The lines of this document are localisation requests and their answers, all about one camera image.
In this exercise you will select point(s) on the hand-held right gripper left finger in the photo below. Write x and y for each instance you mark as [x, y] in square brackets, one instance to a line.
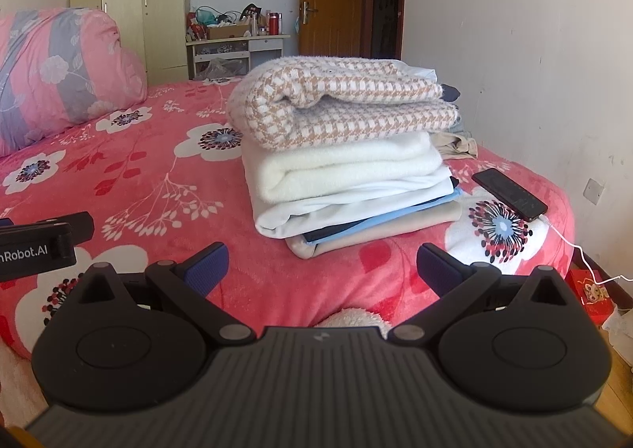
[207, 269]

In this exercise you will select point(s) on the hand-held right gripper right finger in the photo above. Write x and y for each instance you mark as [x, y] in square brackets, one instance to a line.
[437, 271]

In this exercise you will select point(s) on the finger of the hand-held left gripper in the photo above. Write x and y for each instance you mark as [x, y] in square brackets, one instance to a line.
[83, 230]

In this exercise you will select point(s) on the beige houndstooth knit cardigan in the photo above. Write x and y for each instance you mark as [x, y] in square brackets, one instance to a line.
[346, 101]

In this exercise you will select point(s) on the beige garment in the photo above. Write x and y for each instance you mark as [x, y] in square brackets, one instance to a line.
[395, 238]

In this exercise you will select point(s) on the light blue garment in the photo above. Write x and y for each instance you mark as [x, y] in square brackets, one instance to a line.
[395, 223]

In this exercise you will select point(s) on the pink floral fleece blanket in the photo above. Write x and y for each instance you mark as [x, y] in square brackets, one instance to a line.
[148, 210]

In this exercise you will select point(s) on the black smartphone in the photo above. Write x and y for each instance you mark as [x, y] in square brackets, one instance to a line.
[509, 193]

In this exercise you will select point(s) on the dark navy garment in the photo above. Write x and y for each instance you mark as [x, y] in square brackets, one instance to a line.
[329, 232]
[450, 93]

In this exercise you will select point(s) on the white cotton garment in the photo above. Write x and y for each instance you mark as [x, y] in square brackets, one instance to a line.
[316, 216]

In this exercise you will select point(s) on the khaki garment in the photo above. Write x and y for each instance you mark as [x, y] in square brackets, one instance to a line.
[457, 146]

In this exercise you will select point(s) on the red box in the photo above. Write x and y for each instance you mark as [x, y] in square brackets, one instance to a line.
[588, 299]

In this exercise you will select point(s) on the pink grey floral quilt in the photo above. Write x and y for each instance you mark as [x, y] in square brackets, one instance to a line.
[59, 72]

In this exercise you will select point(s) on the white plastic bag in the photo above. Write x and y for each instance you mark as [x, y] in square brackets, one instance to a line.
[620, 329]

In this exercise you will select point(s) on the clear plastic bag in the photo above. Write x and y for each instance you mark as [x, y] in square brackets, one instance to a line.
[222, 69]

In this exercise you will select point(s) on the white desk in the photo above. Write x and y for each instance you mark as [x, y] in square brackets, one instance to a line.
[264, 45]

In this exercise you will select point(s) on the cream wardrobe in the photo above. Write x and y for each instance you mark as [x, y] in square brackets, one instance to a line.
[148, 7]

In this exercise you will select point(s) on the cardboard box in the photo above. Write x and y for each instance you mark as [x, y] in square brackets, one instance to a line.
[228, 31]

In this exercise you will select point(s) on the teal plastic bag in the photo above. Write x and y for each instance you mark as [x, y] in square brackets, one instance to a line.
[206, 16]

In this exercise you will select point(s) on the red bottle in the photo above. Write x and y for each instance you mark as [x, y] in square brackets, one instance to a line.
[275, 25]

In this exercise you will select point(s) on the black red bag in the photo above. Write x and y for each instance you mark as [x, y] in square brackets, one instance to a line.
[250, 12]

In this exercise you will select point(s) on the wall socket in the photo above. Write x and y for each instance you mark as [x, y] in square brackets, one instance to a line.
[593, 190]

